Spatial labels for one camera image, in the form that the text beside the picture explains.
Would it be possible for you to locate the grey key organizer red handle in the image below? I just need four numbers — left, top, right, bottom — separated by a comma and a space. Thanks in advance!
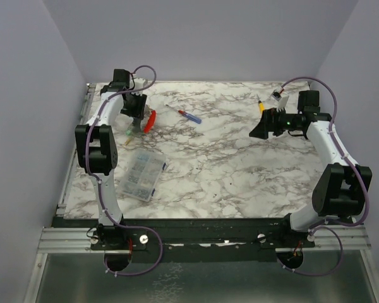
134, 105, 157, 135

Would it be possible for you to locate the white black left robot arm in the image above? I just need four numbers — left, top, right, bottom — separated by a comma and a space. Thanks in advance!
75, 69, 147, 249

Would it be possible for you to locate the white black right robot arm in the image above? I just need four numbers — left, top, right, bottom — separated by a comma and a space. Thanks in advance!
249, 89, 372, 247

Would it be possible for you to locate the yellow screwdriver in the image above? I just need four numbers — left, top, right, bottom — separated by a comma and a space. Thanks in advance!
257, 95, 266, 114

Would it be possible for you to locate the clear plastic screw organizer box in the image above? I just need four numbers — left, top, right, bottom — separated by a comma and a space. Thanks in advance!
117, 148, 167, 202

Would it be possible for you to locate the blue red screwdriver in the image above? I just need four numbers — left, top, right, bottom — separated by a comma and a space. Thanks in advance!
165, 104, 202, 124

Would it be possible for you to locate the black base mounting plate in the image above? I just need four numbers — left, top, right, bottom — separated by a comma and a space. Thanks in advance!
52, 217, 308, 263

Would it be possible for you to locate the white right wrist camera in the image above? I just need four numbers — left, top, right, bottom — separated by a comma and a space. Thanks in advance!
271, 90, 289, 110

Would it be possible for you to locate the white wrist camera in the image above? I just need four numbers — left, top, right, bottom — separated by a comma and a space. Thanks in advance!
271, 90, 289, 110
131, 78, 148, 93

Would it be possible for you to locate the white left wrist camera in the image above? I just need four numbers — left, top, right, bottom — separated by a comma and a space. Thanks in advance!
131, 78, 148, 93

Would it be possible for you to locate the aluminium left side rail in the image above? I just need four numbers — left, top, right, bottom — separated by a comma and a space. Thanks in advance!
55, 83, 96, 217

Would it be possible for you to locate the aluminium rail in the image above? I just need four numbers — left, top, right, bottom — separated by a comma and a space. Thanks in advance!
55, 83, 96, 217
37, 225, 371, 254

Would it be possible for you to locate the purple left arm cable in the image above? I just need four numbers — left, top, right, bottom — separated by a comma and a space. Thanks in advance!
83, 65, 165, 278

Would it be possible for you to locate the aluminium front rail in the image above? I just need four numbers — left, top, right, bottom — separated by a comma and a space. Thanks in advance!
37, 225, 371, 254

